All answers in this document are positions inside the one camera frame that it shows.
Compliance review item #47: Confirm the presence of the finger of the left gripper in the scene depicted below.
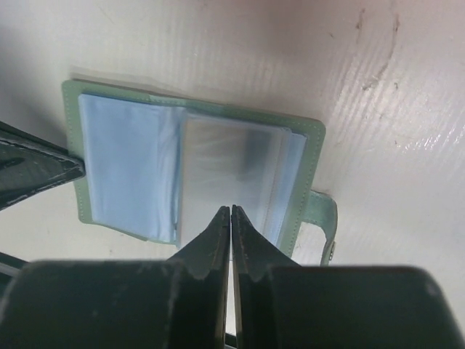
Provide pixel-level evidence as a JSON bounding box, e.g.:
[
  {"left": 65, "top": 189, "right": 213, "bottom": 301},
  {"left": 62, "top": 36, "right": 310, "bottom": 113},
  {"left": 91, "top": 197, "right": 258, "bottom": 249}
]
[{"left": 1, "top": 122, "right": 84, "bottom": 209}]

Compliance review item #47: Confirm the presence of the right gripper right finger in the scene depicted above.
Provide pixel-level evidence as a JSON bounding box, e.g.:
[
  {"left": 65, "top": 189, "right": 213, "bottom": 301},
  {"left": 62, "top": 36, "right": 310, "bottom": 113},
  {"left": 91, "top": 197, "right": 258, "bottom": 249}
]
[{"left": 231, "top": 206, "right": 464, "bottom": 348}]

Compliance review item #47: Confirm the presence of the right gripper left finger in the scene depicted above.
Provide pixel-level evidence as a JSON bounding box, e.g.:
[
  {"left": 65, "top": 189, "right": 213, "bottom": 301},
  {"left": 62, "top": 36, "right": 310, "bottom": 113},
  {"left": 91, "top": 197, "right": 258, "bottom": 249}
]
[{"left": 1, "top": 206, "right": 230, "bottom": 348}]

